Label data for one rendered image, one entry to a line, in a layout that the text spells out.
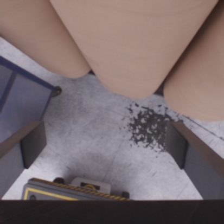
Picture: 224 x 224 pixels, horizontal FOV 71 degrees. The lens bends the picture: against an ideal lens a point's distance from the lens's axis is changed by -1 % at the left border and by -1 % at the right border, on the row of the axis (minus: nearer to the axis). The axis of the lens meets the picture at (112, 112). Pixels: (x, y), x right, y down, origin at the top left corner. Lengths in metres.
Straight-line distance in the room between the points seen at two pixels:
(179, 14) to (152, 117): 0.95
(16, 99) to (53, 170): 0.60
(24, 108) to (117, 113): 0.69
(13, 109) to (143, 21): 1.19
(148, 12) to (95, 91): 1.01
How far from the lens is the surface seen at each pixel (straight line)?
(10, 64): 0.87
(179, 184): 1.31
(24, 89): 1.35
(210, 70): 0.54
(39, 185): 1.07
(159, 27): 0.35
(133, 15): 0.33
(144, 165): 1.24
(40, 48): 0.77
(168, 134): 0.16
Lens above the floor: 1.20
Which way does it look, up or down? 81 degrees down
